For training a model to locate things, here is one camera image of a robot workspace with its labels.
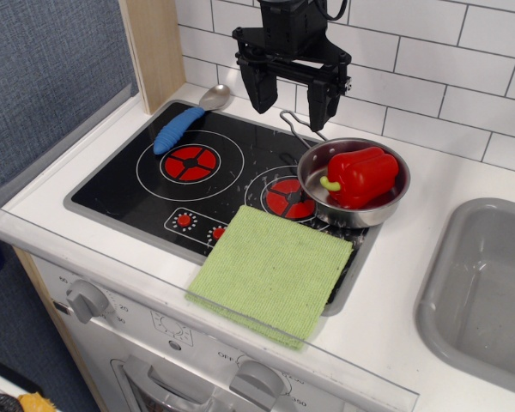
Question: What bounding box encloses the toy oven door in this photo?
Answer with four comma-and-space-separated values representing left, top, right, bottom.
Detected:
111, 355, 256, 411

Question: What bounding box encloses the red toy bell pepper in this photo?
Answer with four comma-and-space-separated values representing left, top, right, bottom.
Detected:
319, 147, 399, 209

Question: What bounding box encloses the yellow object at corner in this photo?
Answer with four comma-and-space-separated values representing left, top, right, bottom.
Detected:
17, 392, 58, 412

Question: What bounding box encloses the green cloth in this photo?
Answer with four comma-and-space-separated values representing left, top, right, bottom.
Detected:
185, 206, 353, 350

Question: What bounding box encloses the small steel pot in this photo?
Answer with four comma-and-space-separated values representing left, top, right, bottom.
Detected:
294, 133, 410, 228

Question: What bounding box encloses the black toy stove top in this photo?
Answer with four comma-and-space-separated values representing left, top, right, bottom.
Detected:
64, 102, 378, 316

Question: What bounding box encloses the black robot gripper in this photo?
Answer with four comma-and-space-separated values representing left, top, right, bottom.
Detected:
232, 1, 351, 131

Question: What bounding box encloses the grey toy sink basin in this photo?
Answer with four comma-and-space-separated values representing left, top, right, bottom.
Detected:
416, 198, 515, 391

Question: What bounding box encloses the grey oven knob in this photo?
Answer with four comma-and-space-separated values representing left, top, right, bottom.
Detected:
66, 280, 109, 324
229, 360, 284, 411

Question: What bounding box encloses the grey right oven knob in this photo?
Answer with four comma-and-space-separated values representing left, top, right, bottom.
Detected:
229, 360, 284, 411

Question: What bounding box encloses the blue handled metal spoon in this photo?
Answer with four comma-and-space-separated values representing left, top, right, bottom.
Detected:
153, 84, 231, 155

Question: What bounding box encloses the grey left oven knob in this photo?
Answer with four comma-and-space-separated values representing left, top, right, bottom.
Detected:
66, 280, 109, 324

